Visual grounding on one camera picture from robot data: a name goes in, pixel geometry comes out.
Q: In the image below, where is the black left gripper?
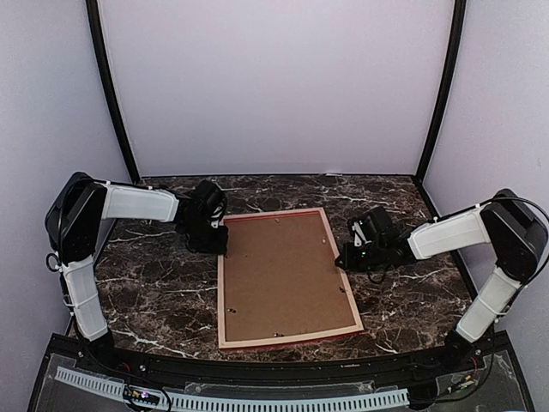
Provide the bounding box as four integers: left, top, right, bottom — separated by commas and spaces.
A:
182, 217, 230, 255

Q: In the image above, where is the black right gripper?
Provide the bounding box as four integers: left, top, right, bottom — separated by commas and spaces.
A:
335, 240, 385, 273

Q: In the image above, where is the brown cardboard backing board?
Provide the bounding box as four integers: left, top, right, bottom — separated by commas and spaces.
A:
222, 210, 360, 342

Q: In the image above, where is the red wooden picture frame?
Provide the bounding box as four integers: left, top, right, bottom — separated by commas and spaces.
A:
216, 206, 365, 351

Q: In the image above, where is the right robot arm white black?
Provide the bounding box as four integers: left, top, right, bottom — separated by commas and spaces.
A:
335, 189, 548, 373

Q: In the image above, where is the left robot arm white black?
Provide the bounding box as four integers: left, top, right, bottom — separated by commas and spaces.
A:
45, 172, 228, 342

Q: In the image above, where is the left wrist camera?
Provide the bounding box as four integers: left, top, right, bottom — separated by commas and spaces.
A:
190, 180, 227, 218

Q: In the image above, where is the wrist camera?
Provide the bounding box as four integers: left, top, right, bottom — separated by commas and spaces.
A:
190, 180, 227, 218
347, 206, 399, 246

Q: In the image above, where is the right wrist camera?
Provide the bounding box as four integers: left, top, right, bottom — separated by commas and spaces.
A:
347, 206, 399, 246

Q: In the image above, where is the black front rail base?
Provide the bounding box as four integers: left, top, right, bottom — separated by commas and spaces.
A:
27, 332, 533, 411

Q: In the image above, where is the white slotted cable duct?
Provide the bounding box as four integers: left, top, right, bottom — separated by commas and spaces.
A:
54, 367, 409, 411

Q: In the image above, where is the black enclosure frame post right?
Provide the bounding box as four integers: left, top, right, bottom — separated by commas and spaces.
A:
414, 0, 467, 185

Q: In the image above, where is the black enclosure frame post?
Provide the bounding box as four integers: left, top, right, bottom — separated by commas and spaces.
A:
85, 0, 141, 183
414, 0, 467, 185

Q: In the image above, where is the black enclosure frame post left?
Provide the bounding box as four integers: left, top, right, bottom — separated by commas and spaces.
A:
85, 0, 141, 183

